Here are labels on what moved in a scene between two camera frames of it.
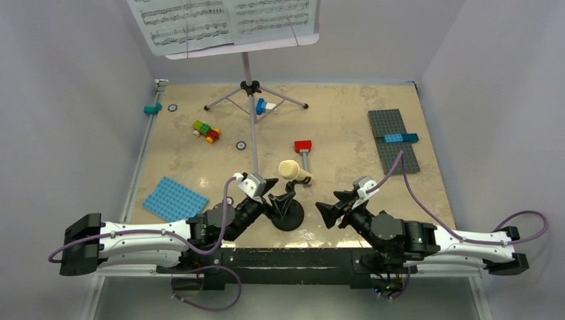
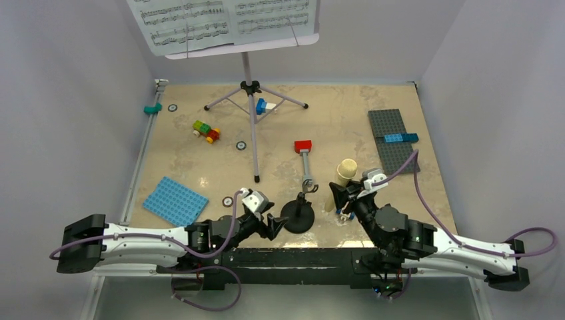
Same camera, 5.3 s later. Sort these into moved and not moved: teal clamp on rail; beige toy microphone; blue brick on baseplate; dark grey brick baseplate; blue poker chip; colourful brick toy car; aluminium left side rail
Moved: beige toy microphone
Not moved: teal clamp on rail; aluminium left side rail; colourful brick toy car; blue poker chip; dark grey brick baseplate; blue brick on baseplate
